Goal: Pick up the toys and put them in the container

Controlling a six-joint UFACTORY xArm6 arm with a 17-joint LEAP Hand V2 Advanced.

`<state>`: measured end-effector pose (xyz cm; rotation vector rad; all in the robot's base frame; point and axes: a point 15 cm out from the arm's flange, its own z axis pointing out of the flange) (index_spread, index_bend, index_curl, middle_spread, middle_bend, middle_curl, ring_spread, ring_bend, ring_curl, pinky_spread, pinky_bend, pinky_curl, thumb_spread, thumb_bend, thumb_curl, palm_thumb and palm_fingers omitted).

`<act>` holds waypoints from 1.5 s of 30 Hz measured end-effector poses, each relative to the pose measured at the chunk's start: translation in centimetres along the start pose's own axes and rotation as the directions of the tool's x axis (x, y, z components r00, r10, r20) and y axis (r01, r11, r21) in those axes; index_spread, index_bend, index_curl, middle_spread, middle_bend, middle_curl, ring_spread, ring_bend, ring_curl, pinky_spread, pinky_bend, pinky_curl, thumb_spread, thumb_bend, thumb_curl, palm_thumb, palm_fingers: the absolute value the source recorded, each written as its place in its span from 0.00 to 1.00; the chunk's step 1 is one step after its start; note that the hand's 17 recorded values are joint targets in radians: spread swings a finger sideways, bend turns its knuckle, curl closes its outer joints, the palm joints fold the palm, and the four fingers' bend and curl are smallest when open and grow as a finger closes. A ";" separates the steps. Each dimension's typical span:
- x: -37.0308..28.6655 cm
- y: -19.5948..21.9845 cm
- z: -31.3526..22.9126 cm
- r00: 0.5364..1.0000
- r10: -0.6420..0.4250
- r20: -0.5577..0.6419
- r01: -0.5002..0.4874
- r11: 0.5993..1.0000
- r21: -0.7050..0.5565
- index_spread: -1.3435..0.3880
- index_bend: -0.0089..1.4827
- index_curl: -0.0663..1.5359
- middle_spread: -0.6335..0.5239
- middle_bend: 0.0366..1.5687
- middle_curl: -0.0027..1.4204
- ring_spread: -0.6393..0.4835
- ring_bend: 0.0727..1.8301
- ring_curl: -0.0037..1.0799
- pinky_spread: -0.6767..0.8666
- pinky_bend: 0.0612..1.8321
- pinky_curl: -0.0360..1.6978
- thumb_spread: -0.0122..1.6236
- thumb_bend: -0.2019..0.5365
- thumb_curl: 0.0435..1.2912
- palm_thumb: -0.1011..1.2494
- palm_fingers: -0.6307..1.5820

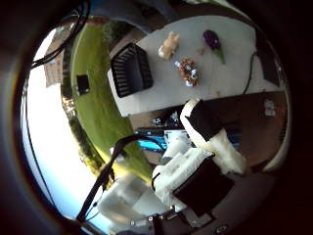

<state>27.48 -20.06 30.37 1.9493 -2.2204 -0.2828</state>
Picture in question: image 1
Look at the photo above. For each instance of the purple plush eggplant toy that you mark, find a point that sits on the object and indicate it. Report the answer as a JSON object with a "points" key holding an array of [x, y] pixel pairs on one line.
{"points": [[213, 42]]}

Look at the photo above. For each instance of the brick building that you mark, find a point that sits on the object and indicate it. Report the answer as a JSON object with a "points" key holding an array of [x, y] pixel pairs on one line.
{"points": [[53, 65]]}

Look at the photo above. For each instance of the black slatted plastic basket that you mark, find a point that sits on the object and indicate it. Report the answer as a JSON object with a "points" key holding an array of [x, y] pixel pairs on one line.
{"points": [[130, 70]]}

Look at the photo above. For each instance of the black laptop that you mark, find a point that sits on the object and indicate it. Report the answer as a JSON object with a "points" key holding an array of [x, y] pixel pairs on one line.
{"points": [[269, 63]]}

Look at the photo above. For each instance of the small black box on grass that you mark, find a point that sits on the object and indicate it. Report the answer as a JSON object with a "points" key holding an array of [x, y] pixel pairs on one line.
{"points": [[82, 84]]}

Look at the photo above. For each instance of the beige plush teddy bear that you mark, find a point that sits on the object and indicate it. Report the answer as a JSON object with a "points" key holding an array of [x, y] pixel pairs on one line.
{"points": [[169, 45]]}

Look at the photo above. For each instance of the brown and white plush toy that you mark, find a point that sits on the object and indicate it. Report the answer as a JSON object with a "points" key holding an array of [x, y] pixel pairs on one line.
{"points": [[189, 71]]}

